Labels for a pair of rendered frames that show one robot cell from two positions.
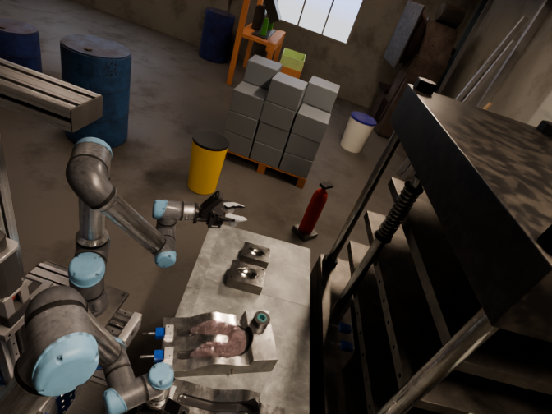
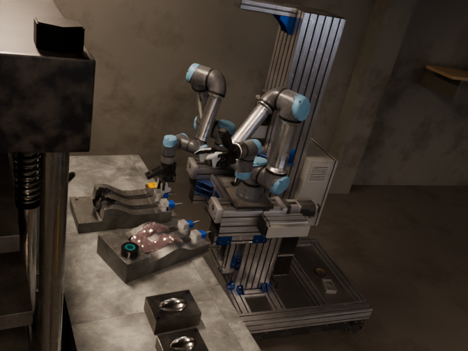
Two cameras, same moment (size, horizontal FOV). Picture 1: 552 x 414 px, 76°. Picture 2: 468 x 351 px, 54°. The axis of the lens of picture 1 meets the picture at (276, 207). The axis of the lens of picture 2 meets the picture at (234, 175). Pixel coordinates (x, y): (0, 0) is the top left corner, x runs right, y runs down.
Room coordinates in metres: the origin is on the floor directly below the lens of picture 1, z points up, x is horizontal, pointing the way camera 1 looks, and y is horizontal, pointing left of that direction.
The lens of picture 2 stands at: (2.83, -0.49, 2.25)
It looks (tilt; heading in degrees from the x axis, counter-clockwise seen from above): 26 degrees down; 155
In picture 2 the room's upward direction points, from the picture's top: 13 degrees clockwise
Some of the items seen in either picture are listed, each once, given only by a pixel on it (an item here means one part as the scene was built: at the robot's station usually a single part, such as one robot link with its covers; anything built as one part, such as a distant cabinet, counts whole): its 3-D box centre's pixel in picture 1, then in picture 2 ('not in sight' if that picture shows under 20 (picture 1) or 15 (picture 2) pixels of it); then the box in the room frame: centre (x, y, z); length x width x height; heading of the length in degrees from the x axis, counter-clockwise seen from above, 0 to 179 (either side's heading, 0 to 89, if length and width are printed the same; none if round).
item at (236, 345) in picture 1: (219, 337); (156, 235); (0.95, 0.03, 0.90); 0.26 x 0.18 x 0.08; 114
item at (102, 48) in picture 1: (97, 93); not in sight; (3.52, 2.31, 0.52); 0.68 x 0.68 x 1.05
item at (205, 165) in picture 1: (206, 163); not in sight; (3.27, 0.88, 0.30); 0.38 x 0.38 x 0.61
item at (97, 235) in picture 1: (91, 209); (283, 144); (0.92, 0.63, 1.41); 0.15 x 0.12 x 0.55; 26
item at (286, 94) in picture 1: (278, 121); not in sight; (4.40, 0.35, 0.60); 1.20 x 0.80 x 1.20; 90
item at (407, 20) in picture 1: (410, 71); not in sight; (7.59, -1.55, 1.23); 1.26 x 1.17 x 2.46; 0
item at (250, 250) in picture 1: (255, 255); (182, 349); (1.62, 0.02, 0.83); 0.17 x 0.13 x 0.06; 97
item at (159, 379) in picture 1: (158, 381); (169, 145); (0.54, 0.15, 1.20); 0.09 x 0.08 x 0.11; 136
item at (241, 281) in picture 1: (246, 277); (172, 310); (1.41, 0.02, 0.83); 0.20 x 0.15 x 0.07; 97
